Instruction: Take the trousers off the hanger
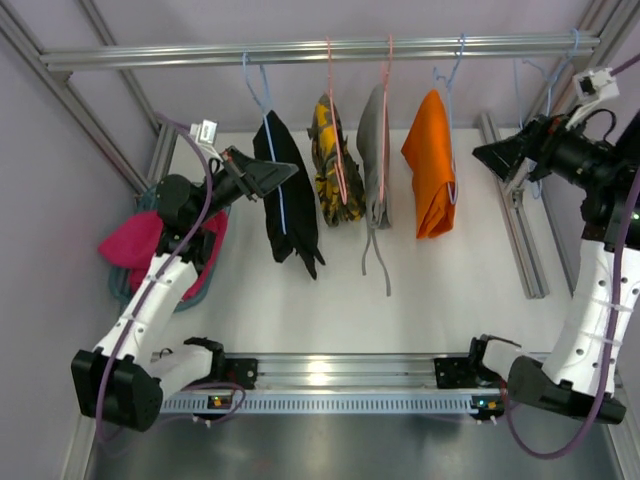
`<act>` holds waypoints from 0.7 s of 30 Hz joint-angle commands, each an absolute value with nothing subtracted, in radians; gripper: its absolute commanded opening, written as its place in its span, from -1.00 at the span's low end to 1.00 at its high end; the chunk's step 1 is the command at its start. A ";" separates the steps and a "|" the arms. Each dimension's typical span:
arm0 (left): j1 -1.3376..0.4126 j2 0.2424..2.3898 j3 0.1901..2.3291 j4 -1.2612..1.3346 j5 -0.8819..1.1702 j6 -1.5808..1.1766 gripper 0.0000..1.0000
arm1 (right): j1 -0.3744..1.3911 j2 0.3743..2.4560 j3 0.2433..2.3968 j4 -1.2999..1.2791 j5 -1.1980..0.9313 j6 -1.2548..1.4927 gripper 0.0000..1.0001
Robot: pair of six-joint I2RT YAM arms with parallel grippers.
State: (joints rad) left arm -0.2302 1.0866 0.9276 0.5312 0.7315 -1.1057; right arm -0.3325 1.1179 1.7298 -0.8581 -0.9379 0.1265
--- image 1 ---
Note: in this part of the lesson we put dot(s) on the black trousers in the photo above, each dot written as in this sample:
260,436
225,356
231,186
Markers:
290,210

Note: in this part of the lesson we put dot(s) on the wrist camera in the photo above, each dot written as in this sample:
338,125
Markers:
204,135
593,88

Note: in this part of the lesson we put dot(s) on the camouflage trousers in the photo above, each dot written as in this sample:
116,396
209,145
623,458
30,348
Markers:
323,153

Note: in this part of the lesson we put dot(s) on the light blue wire hanger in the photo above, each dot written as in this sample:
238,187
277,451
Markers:
550,78

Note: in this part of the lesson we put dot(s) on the pink trousers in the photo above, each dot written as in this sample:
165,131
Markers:
132,245

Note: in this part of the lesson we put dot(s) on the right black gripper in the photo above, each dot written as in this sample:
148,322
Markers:
535,148

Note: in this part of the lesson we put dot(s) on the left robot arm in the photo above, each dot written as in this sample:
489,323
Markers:
119,382

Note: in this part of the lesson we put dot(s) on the aluminium hanging rail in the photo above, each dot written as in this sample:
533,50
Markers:
315,51

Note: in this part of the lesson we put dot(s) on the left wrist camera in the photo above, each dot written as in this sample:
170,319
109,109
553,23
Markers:
204,135

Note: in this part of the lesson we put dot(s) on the blue hanger with orange trousers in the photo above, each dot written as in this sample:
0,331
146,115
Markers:
448,81

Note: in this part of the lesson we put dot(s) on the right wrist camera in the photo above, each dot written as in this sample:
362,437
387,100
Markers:
593,88

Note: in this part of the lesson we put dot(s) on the pink hanger with grey trousers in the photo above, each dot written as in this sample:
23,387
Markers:
385,74

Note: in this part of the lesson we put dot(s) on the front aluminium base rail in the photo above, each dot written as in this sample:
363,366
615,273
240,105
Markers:
343,372

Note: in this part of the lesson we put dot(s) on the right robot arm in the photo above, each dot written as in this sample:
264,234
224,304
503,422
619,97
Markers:
579,372

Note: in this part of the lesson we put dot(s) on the slotted grey cable duct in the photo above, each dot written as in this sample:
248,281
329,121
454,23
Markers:
421,402

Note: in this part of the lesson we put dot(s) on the orange trousers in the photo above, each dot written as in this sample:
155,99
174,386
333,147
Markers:
427,151

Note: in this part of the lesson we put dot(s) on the blue hanger with black trousers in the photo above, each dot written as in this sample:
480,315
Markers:
265,104

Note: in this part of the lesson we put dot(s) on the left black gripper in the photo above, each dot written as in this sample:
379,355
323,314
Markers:
241,176

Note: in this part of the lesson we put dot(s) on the teal plastic bin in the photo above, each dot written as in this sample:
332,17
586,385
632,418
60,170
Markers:
118,278

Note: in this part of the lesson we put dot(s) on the grey trousers with drawstrings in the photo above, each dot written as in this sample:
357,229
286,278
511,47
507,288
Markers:
368,142

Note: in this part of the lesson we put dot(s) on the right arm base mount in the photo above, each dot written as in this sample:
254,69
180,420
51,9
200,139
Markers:
468,372

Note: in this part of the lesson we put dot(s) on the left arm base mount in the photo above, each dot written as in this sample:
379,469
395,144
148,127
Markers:
239,371

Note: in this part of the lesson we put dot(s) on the pink hanger with camouflage trousers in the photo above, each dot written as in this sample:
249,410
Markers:
340,171

